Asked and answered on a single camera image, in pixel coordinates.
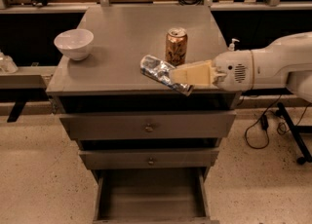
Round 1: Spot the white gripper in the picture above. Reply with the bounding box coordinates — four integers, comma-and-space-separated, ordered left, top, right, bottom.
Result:
169, 51, 254, 92

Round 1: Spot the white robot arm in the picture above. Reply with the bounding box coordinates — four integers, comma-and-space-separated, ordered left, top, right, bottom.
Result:
169, 32, 312, 102

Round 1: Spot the gold soda can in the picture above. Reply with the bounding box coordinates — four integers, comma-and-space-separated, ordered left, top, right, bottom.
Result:
165, 27, 188, 66

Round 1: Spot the grey top drawer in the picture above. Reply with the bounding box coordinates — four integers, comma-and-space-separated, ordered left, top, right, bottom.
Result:
60, 110, 236, 140

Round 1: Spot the grey wooden drawer cabinet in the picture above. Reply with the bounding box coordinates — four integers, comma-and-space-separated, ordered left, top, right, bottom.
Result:
45, 4, 248, 224

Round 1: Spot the grey middle drawer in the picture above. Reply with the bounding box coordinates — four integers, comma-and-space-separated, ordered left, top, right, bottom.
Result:
79, 148, 218, 170

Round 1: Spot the grey open bottom drawer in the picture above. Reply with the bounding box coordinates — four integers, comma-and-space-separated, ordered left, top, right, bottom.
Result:
93, 168, 219, 224

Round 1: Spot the white pump bottle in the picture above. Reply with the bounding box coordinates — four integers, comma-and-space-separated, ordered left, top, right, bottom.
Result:
228, 38, 240, 52

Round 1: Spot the black stand leg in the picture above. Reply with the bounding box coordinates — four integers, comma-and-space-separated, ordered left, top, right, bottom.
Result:
277, 102, 312, 165

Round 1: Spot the white ceramic bowl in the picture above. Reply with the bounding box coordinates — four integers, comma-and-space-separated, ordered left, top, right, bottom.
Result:
54, 29, 94, 60

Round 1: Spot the black floor cable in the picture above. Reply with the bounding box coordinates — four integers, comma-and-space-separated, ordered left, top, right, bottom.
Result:
244, 94, 312, 150

